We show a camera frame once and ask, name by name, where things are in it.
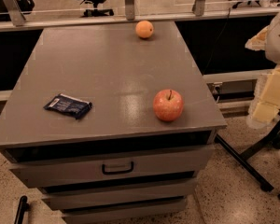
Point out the orange fruit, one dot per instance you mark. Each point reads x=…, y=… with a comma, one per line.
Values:
x=144, y=29

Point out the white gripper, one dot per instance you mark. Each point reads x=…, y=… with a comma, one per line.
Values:
x=278, y=39

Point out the dark blue snack packet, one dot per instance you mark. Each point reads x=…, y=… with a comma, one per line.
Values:
x=69, y=106

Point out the metal rail frame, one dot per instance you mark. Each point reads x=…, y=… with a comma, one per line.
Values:
x=60, y=13

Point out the black drawer handle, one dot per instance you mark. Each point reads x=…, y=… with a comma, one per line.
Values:
x=117, y=168

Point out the black bar bottom left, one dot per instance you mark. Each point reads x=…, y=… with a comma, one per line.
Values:
x=23, y=207

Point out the grey drawer cabinet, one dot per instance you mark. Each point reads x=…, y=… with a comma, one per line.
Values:
x=120, y=74

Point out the red apple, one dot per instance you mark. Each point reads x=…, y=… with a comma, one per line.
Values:
x=168, y=105

